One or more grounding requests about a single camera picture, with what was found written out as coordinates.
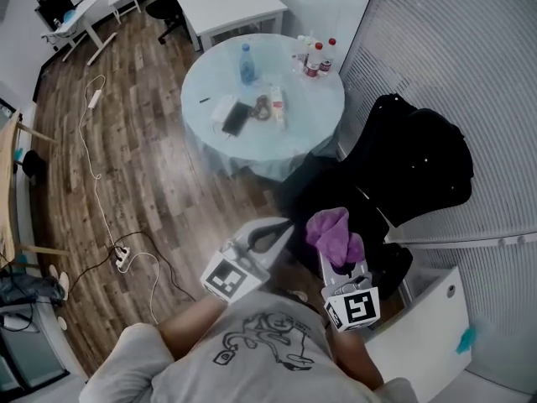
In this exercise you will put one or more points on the red-capped plastic bottle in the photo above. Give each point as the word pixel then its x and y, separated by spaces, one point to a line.
pixel 328 59
pixel 312 63

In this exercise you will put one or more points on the wooden easel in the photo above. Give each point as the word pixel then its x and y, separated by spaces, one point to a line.
pixel 6 183

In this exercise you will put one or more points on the person's white printed t-shirt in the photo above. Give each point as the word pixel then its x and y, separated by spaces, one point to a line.
pixel 260 367

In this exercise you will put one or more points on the black smartphone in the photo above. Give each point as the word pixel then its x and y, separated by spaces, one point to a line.
pixel 237 118

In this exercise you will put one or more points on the small clear bottle red label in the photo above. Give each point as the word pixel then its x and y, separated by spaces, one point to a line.
pixel 278 107

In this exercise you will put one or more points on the person's left forearm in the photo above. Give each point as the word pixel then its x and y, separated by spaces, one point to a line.
pixel 189 330

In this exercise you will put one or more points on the black round stool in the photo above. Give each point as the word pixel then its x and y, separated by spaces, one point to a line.
pixel 34 164

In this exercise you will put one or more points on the white square table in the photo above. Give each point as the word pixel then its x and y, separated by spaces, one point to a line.
pixel 226 2

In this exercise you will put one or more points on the teal fluffy duster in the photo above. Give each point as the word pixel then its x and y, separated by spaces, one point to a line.
pixel 466 340

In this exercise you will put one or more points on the white-capped clear bottle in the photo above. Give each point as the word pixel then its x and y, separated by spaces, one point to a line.
pixel 300 55

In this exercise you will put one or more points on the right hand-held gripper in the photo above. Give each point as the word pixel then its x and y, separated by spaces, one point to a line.
pixel 356 309

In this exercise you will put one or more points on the black mesh office chair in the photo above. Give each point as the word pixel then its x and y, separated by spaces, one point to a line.
pixel 335 191

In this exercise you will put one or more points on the round light blue table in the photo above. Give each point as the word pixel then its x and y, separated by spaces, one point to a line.
pixel 235 149

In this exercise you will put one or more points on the purple microfiber cloth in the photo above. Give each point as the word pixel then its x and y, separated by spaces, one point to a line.
pixel 331 237

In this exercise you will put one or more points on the person's right forearm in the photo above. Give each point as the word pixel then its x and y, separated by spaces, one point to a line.
pixel 356 355

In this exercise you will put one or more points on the white power bank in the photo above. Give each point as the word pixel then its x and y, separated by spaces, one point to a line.
pixel 222 107

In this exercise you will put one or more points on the black swivel chair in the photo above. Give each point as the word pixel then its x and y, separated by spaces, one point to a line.
pixel 165 8

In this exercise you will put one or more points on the blue water bottle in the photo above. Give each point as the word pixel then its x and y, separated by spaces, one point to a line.
pixel 247 65

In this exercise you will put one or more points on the white standing desk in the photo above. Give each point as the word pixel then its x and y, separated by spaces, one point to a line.
pixel 77 19

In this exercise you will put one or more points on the white cabinet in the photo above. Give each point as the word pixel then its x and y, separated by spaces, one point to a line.
pixel 419 342

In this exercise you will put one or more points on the black jacket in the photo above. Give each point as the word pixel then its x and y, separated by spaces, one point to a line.
pixel 419 158

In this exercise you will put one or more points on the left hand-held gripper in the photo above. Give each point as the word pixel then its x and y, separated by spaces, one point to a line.
pixel 235 277

